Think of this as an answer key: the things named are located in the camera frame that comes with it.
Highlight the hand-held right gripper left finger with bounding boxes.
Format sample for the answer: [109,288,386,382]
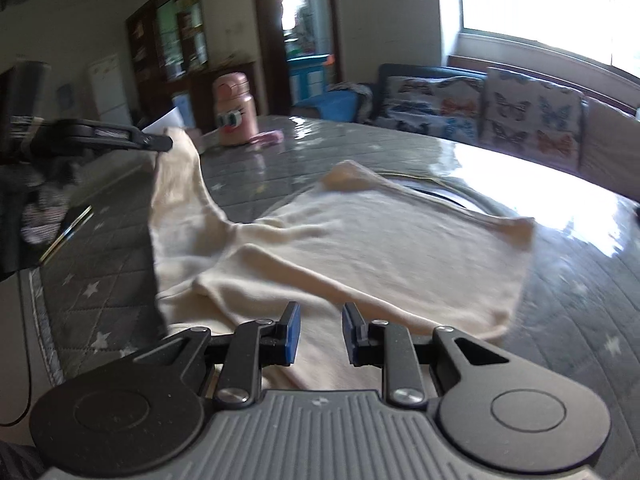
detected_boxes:
[132,301,302,407]

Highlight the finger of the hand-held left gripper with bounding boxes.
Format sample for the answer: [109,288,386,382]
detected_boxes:
[31,118,174,154]

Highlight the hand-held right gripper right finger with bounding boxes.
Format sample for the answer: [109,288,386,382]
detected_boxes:
[341,303,512,407]

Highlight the cream knit garment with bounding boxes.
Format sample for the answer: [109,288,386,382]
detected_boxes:
[147,126,537,392]

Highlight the white refrigerator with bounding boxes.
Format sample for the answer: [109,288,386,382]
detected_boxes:
[87,54,132,127]

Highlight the white paper sheet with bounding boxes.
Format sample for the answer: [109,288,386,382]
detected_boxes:
[141,106,184,134]

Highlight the thin shiny metal strip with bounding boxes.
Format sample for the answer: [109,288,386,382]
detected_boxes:
[39,205,94,263]

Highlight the dark wooden display cabinet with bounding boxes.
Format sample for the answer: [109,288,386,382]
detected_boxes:
[124,0,212,113]

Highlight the pink water bottle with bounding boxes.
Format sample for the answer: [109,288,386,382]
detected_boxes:
[212,72,257,149]

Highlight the grey quilted star table cover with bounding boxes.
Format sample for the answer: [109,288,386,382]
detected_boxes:
[29,114,640,480]

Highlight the blue cabinet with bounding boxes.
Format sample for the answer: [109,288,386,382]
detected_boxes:
[287,54,334,106]

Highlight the blue stool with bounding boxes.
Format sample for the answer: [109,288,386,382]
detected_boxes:
[291,90,362,124]

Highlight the wide butterfly print cushion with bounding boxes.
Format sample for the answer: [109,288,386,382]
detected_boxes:
[374,75,487,147]

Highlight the dark blue sofa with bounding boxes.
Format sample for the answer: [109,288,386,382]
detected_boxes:
[369,62,640,196]

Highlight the square butterfly print cushion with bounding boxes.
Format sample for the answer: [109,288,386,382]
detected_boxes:
[479,66,587,173]

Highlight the plain white cushion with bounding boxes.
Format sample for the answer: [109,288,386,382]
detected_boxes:
[579,97,640,197]

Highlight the window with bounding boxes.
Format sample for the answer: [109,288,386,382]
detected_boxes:
[457,0,640,70]

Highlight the dark wooden door frame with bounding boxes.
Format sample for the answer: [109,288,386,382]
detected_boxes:
[249,0,342,117]

